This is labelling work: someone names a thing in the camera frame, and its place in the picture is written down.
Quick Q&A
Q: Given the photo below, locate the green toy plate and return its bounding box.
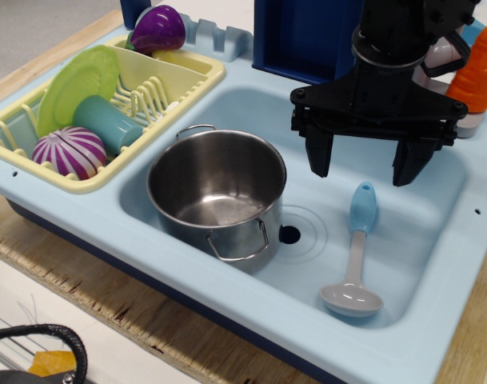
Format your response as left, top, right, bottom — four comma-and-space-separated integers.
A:
35, 45, 120, 138

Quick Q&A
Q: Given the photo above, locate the purple striped toy onion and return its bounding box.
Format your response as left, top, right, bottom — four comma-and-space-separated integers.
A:
32, 126, 107, 180

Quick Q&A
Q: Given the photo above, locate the stainless steel pot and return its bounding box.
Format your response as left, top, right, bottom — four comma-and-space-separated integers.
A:
146, 124, 287, 274

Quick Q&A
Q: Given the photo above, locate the yellow tape piece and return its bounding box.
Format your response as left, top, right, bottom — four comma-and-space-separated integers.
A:
27, 350, 76, 378

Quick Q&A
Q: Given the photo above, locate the grey spoon with blue handle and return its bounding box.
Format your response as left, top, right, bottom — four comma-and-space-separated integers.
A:
319, 182, 383, 318

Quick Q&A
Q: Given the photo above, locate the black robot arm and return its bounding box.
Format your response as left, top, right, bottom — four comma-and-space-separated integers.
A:
290, 1, 477, 186

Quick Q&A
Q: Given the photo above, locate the black braided cable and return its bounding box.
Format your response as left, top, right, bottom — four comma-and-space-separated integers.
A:
0, 323, 88, 379

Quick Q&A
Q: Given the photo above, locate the teal toy cup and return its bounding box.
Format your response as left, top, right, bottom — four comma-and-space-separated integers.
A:
73, 95, 143, 155

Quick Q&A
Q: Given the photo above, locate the yellow dish rack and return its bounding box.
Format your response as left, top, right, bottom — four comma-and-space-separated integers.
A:
0, 37, 226, 194

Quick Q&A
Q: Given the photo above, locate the orange toy carrot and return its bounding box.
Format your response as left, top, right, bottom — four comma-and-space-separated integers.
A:
446, 26, 487, 114

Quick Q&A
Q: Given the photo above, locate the purple toy eggplant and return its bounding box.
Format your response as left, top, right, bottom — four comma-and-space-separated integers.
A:
125, 5, 186, 55

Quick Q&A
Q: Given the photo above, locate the dark blue sink backboard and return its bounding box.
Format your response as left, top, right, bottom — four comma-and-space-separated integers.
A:
253, 0, 364, 84

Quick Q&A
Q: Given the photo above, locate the light blue toy sink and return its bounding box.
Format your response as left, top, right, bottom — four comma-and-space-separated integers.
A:
0, 22, 487, 383

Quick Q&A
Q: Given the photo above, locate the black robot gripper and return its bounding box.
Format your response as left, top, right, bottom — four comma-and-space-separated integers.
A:
290, 34, 468, 186

